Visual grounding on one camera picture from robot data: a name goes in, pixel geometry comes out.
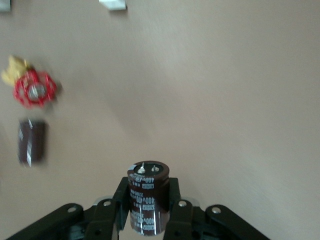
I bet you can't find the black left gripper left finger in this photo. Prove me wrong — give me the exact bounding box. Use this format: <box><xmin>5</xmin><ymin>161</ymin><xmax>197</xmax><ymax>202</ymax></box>
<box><xmin>4</xmin><ymin>176</ymin><xmax>132</xmax><ymax>240</ymax></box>

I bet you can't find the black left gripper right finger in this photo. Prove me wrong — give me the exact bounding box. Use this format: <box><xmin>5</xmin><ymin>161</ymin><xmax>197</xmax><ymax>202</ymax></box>
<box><xmin>159</xmin><ymin>176</ymin><xmax>272</xmax><ymax>240</ymax></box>

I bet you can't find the short capacitor with white print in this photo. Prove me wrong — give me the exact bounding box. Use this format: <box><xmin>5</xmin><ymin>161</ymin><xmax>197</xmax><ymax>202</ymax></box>
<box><xmin>126</xmin><ymin>160</ymin><xmax>171</xmax><ymax>236</ymax></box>

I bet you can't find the long dark brown capacitor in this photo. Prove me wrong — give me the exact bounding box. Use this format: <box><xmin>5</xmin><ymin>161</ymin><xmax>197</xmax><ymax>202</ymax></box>
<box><xmin>16</xmin><ymin>119</ymin><xmax>48</xmax><ymax>166</ymax></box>

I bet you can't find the brown table mat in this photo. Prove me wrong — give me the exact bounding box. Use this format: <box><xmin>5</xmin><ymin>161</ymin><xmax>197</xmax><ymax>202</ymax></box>
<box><xmin>0</xmin><ymin>0</ymin><xmax>320</xmax><ymax>240</ymax></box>

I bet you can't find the white curved plastic clamp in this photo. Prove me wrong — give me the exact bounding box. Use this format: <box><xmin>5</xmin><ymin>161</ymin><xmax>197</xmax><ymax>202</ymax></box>
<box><xmin>0</xmin><ymin>0</ymin><xmax>126</xmax><ymax>13</ymax></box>

